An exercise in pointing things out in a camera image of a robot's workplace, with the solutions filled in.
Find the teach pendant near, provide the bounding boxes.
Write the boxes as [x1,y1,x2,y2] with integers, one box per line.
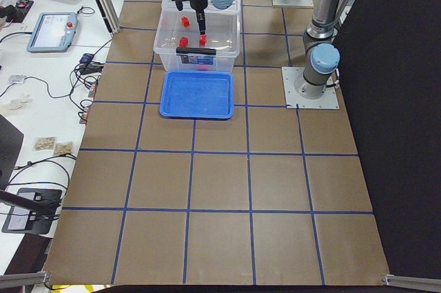
[27,12,78,53]

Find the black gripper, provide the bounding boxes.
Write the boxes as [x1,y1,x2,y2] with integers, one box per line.
[189,0,207,35]

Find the black box latch handle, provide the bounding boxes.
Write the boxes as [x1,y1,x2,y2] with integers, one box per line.
[176,47,216,56]

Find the red block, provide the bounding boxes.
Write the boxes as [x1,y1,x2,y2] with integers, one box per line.
[179,37,189,48]
[181,17,190,28]
[198,34,207,46]

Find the blue plastic tray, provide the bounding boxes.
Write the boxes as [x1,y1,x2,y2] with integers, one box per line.
[159,70,234,120]

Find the black camera stand base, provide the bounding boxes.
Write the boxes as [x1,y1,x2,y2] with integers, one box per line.
[1,188,62,234]

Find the clear plastic storage box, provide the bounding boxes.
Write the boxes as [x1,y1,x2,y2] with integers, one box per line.
[154,3,241,72]

